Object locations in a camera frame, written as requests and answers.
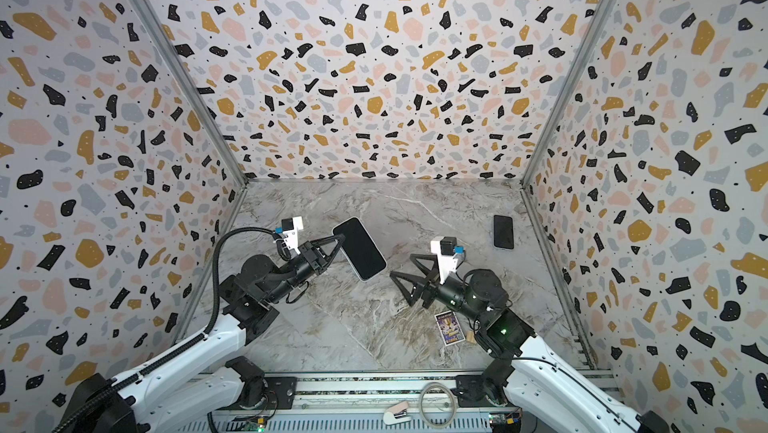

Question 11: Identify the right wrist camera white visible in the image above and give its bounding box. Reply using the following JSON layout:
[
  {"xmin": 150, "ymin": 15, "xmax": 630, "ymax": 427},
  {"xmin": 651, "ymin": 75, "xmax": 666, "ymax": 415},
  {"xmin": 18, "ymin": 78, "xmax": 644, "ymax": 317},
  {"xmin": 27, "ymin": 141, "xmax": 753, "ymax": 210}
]
[{"xmin": 430, "ymin": 236, "xmax": 465, "ymax": 284}]

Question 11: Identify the aluminium corner post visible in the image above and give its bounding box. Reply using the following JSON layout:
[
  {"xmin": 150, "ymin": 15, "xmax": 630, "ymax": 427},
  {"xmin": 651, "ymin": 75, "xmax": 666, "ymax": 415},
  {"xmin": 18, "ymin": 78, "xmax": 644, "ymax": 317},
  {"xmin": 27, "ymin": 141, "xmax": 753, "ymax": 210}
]
[
  {"xmin": 521, "ymin": 0, "xmax": 616, "ymax": 191},
  {"xmin": 129, "ymin": 0, "xmax": 248, "ymax": 188}
]

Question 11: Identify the purple playing card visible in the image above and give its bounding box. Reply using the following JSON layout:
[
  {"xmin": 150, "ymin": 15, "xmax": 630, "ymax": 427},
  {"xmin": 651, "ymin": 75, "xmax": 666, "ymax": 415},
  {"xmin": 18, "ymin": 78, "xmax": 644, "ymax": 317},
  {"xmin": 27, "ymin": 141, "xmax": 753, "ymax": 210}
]
[{"xmin": 435, "ymin": 311, "xmax": 466, "ymax": 346}]

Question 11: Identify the small phone in green case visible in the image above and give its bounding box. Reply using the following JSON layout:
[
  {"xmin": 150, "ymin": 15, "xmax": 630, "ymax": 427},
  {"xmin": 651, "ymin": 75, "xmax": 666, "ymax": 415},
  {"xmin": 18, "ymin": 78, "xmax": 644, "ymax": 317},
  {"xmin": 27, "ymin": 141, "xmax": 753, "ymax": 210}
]
[{"xmin": 493, "ymin": 215, "xmax": 515, "ymax": 250}]

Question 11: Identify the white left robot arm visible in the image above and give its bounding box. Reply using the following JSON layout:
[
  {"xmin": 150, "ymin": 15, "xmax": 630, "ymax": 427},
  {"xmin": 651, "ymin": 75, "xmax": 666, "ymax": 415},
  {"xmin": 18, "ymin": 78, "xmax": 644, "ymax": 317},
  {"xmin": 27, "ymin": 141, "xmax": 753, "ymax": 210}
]
[{"xmin": 55, "ymin": 234, "xmax": 345, "ymax": 432}]

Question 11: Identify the aluminium corner post left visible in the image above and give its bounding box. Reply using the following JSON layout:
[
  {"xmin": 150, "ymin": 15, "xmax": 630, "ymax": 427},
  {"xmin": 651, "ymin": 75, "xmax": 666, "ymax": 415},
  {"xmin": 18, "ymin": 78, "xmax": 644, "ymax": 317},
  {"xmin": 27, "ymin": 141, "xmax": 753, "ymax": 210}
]
[{"xmin": 129, "ymin": 0, "xmax": 248, "ymax": 188}]

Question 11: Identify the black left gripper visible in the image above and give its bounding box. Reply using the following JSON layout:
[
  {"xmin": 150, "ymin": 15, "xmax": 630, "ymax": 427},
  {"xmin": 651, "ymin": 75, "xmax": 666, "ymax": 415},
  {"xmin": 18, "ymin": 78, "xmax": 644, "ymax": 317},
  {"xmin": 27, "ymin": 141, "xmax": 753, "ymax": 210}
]
[{"xmin": 264, "ymin": 235, "xmax": 343, "ymax": 307}]

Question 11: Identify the black corrugated cable conduit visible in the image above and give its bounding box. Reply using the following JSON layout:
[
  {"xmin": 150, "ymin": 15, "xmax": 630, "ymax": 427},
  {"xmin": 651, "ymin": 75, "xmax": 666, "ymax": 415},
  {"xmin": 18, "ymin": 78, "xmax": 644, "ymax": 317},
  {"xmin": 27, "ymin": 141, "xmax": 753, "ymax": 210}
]
[{"xmin": 56, "ymin": 227, "xmax": 283, "ymax": 433}]

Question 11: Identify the white pink stapler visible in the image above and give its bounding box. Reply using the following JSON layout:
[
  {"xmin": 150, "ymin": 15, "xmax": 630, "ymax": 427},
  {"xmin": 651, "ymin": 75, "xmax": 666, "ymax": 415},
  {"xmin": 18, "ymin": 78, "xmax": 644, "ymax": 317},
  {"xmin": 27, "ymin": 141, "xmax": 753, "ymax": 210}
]
[{"xmin": 383, "ymin": 401, "xmax": 412, "ymax": 426}]

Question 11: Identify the aluminium corner post right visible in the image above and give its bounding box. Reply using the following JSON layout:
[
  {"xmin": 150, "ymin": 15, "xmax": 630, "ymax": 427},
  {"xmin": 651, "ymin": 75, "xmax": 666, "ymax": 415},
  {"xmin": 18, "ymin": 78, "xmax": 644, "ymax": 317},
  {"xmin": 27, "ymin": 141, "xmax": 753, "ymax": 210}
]
[{"xmin": 521, "ymin": 0, "xmax": 616, "ymax": 191}]

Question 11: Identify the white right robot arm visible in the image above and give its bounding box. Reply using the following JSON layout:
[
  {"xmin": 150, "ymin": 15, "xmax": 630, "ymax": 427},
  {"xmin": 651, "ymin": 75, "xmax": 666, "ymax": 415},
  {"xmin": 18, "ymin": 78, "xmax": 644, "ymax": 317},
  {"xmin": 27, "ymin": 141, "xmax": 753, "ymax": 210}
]
[{"xmin": 390, "ymin": 254, "xmax": 670, "ymax": 432}]

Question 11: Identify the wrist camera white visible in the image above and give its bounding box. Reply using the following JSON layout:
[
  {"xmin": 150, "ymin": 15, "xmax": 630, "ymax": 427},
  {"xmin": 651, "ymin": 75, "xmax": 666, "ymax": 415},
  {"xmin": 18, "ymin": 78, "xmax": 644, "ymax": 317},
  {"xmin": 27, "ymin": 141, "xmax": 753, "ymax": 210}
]
[
  {"xmin": 274, "ymin": 216, "xmax": 304, "ymax": 260},
  {"xmin": 430, "ymin": 236, "xmax": 465, "ymax": 284}
]

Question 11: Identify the coiled grey cable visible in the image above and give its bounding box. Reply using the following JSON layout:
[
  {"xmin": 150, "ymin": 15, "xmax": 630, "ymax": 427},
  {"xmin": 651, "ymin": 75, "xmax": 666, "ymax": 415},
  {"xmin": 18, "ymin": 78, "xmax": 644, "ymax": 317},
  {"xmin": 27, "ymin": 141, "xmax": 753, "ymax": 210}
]
[{"xmin": 418, "ymin": 381, "xmax": 462, "ymax": 431}]

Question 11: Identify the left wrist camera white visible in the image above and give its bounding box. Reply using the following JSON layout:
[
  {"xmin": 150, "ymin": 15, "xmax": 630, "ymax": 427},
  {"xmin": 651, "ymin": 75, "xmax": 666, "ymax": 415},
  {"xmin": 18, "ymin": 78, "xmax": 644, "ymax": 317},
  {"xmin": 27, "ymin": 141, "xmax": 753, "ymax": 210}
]
[{"xmin": 274, "ymin": 216, "xmax": 304, "ymax": 260}]

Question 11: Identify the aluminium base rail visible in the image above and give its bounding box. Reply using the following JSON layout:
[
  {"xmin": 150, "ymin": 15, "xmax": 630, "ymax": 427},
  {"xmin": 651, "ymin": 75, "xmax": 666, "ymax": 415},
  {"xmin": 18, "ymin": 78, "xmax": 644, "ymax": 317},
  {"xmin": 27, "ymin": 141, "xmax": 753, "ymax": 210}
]
[{"xmin": 212, "ymin": 370, "xmax": 477, "ymax": 432}]

